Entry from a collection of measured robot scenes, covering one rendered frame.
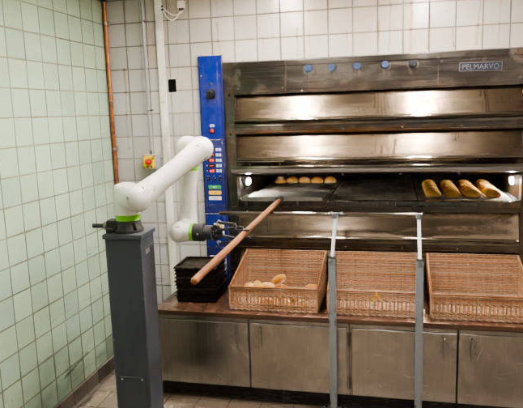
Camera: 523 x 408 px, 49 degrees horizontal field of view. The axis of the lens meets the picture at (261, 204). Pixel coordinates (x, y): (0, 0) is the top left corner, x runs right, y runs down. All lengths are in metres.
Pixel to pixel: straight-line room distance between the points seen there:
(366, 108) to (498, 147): 0.83
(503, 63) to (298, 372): 2.22
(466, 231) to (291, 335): 1.29
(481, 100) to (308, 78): 1.07
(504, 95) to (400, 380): 1.81
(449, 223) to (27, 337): 2.60
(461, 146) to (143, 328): 2.17
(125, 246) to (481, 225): 2.19
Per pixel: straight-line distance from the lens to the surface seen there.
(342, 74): 3.79
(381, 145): 3.77
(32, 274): 3.44
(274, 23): 3.87
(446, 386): 3.59
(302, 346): 3.54
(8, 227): 3.25
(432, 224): 3.85
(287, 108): 3.82
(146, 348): 3.07
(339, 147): 3.78
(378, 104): 3.76
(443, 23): 3.80
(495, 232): 3.88
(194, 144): 2.88
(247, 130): 3.88
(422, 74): 3.78
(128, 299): 3.01
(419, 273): 3.28
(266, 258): 3.92
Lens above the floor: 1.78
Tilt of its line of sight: 9 degrees down
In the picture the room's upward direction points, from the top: 2 degrees counter-clockwise
